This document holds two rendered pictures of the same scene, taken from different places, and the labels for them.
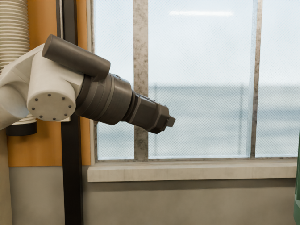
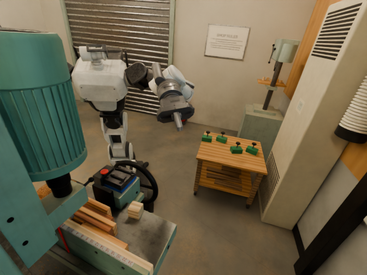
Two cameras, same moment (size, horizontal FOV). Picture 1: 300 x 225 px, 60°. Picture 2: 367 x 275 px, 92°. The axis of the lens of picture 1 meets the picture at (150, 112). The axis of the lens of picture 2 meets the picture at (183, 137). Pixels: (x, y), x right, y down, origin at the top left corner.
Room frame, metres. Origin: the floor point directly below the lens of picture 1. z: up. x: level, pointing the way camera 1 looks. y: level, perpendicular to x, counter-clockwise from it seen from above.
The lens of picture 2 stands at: (0.70, -0.51, 1.52)
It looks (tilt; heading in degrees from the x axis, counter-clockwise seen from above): 30 degrees down; 106
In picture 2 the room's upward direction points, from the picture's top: 6 degrees clockwise
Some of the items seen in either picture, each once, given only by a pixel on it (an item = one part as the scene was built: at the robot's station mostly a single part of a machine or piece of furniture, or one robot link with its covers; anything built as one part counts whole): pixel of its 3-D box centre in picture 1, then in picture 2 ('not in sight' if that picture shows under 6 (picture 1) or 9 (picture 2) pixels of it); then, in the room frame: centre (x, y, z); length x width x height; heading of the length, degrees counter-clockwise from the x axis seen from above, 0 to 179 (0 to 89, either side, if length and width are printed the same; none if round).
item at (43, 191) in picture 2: not in sight; (54, 185); (0.04, -0.15, 0.92); 0.14 x 0.09 x 0.04; 86
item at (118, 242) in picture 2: not in sight; (63, 216); (0.20, -0.25, 0.92); 0.56 x 0.02 x 0.04; 176
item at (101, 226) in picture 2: not in sight; (84, 220); (0.28, -0.23, 0.93); 0.23 x 0.02 x 0.05; 176
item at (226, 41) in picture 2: not in sight; (225, 42); (0.31, 2.71, 1.48); 0.64 x 0.02 x 0.46; 3
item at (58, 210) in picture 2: not in sight; (60, 206); (0.25, -0.27, 1.03); 0.14 x 0.07 x 0.09; 86
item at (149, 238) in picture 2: not in sight; (104, 210); (0.29, -0.14, 0.87); 0.61 x 0.30 x 0.06; 176
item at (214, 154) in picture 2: not in sight; (226, 164); (0.75, 1.15, 0.32); 0.66 x 0.57 x 0.64; 4
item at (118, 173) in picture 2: not in sight; (115, 176); (0.29, -0.06, 0.99); 0.13 x 0.11 x 0.06; 176
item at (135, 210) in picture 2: not in sight; (135, 209); (0.42, -0.13, 0.92); 0.05 x 0.04 x 0.04; 4
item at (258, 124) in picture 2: not in sight; (265, 106); (1.07, 2.01, 0.79); 0.62 x 0.48 x 1.58; 91
